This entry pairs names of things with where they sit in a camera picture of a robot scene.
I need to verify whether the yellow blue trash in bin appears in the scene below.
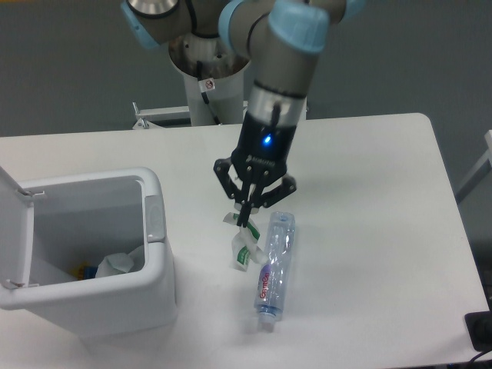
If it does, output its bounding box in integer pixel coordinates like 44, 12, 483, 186
70, 262, 98, 281

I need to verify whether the white tissue in bin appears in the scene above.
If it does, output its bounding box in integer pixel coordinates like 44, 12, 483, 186
95, 245, 145, 278

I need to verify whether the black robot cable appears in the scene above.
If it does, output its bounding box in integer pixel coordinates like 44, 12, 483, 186
196, 60, 223, 126

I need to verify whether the black device at edge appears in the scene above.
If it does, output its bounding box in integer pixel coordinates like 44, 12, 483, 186
464, 311, 491, 351

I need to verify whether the white plastic trash can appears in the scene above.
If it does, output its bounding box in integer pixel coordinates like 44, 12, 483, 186
1, 168, 178, 337

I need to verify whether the white green wrapper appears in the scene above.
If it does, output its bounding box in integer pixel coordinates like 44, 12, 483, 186
230, 220, 268, 272

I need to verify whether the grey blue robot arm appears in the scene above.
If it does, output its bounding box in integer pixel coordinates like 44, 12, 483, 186
121, 1, 364, 227

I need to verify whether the crushed clear plastic bottle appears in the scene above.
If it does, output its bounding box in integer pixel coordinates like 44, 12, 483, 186
254, 211, 295, 332

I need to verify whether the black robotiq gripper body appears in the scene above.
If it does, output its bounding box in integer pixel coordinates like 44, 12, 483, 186
229, 78, 308, 188

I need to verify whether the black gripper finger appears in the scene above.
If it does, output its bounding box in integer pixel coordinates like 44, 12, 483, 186
213, 158, 250, 226
245, 173, 297, 223

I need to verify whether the white metal frame at right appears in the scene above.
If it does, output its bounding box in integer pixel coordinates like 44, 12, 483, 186
454, 130, 491, 204

